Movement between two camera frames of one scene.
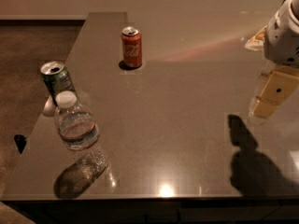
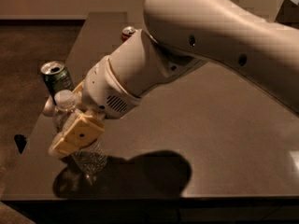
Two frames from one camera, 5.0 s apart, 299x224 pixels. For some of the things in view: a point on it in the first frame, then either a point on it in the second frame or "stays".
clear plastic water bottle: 78,130 stays
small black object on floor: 20,142 stays
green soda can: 56,78 stays
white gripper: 281,36 -> 101,89
